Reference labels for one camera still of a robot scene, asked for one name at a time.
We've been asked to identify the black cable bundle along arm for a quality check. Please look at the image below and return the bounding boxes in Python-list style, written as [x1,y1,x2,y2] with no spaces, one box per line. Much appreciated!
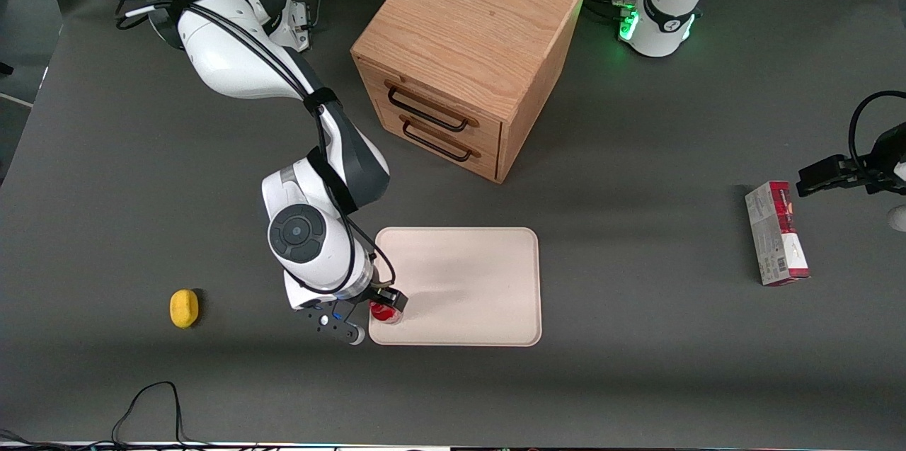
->
[115,0,397,296]

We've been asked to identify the black looped gripper cable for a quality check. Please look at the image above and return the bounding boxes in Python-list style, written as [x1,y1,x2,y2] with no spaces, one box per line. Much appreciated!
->
[848,90,906,172]

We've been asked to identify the beige rectangular tray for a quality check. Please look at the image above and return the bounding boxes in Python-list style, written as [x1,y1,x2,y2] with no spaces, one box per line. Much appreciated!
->
[368,227,543,348]

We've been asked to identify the small red coke bottle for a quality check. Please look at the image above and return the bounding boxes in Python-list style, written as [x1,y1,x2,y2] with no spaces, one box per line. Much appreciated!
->
[368,301,404,326]

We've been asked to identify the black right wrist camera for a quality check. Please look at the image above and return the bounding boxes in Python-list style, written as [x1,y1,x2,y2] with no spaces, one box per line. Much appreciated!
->
[369,284,410,315]

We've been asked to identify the red and white carton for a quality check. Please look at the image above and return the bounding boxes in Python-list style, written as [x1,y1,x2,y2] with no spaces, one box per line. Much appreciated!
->
[745,181,812,287]

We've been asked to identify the black metal drawer handle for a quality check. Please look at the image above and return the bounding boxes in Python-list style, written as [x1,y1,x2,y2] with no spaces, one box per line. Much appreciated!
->
[401,118,475,163]
[385,81,472,133]

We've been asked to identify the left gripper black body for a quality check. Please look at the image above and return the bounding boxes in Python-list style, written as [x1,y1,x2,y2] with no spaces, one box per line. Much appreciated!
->
[861,122,906,197]

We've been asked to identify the yellow lemon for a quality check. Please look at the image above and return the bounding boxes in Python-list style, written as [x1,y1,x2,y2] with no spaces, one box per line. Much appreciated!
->
[170,288,201,330]

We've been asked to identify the black cable on table edge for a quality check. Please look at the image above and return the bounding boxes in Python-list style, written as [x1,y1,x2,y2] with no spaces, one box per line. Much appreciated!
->
[112,382,188,448]

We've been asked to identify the wooden drawer front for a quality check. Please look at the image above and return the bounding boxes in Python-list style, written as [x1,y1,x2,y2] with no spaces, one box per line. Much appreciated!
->
[356,58,505,154]
[372,98,502,183]

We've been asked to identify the black cables at lit base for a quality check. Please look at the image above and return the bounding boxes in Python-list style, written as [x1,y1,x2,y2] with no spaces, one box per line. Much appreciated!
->
[586,0,636,23]

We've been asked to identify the wooden drawer cabinet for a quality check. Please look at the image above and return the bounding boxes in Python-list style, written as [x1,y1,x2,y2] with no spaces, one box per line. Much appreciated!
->
[350,0,588,185]

